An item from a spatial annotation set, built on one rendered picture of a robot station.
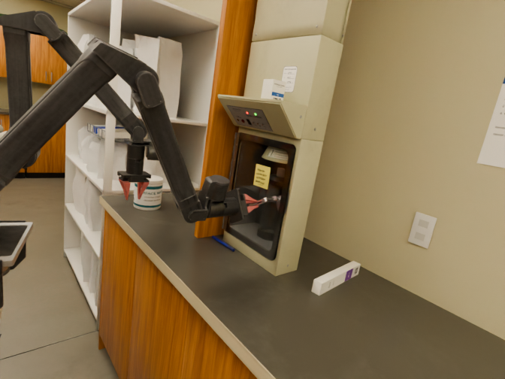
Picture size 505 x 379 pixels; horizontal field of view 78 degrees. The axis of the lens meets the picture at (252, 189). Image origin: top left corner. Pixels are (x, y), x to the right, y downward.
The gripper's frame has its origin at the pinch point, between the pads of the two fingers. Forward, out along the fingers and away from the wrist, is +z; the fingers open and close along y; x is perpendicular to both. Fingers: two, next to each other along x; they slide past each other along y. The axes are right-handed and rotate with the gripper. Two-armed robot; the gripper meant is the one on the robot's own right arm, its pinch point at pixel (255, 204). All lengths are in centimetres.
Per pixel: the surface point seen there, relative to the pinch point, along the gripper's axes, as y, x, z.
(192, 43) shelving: 138, 85, 48
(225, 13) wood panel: 66, -10, -3
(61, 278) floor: -5, 213, -26
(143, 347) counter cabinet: -44, 62, -22
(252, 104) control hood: 28.7, -14.5, -5.1
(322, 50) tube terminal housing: 37, -35, 7
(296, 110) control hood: 21.8, -25.4, 0.8
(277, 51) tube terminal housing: 46, -20, 5
